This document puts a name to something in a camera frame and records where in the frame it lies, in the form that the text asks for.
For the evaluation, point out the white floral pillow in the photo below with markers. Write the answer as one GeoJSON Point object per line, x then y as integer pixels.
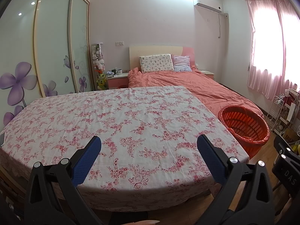
{"type": "Point", "coordinates": [155, 63]}

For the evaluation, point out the brown paper bag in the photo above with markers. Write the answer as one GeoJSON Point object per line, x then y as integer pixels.
{"type": "Point", "coordinates": [288, 136]}

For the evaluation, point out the orange plastic laundry basket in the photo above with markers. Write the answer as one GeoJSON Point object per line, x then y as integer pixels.
{"type": "Point", "coordinates": [243, 126]}

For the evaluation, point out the white air conditioner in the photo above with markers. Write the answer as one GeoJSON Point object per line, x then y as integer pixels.
{"type": "Point", "coordinates": [207, 3]}

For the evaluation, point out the pink floral tablecloth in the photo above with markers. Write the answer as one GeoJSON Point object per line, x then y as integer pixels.
{"type": "Point", "coordinates": [129, 121]}

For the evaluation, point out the pink curtain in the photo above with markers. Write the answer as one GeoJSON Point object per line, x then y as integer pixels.
{"type": "Point", "coordinates": [264, 79]}
{"type": "Point", "coordinates": [293, 75]}

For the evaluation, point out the flower-print sliding wardrobe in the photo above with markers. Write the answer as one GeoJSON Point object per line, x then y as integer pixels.
{"type": "Point", "coordinates": [46, 39]}

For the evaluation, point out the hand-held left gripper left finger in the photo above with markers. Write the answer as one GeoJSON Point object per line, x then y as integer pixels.
{"type": "Point", "coordinates": [86, 160]}

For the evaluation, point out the bed with salmon duvet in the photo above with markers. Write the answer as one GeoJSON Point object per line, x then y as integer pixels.
{"type": "Point", "coordinates": [199, 86]}

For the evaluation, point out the white wall switch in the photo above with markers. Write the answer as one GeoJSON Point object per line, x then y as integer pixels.
{"type": "Point", "coordinates": [119, 43]}

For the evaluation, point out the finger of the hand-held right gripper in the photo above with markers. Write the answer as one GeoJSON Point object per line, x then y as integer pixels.
{"type": "Point", "coordinates": [284, 148]}

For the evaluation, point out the air conditioner pipe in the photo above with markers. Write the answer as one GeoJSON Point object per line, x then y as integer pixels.
{"type": "Point", "coordinates": [220, 25]}

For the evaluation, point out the pink white nightstand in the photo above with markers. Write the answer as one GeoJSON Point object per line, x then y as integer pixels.
{"type": "Point", "coordinates": [207, 73]}
{"type": "Point", "coordinates": [117, 80]}

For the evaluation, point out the cream and pink headboard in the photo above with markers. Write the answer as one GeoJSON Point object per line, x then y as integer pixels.
{"type": "Point", "coordinates": [150, 50]}

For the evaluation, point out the white mug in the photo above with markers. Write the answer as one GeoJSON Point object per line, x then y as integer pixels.
{"type": "Point", "coordinates": [119, 71]}

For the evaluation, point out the green yellow plush toy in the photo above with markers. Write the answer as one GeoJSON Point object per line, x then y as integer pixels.
{"type": "Point", "coordinates": [102, 82]}

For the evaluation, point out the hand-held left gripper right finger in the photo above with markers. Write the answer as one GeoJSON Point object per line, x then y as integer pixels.
{"type": "Point", "coordinates": [212, 159]}

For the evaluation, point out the clear plush toy tower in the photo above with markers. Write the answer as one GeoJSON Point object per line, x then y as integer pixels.
{"type": "Point", "coordinates": [98, 58]}

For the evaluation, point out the pink striped pillow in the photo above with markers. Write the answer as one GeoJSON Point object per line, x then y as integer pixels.
{"type": "Point", "coordinates": [181, 62]}

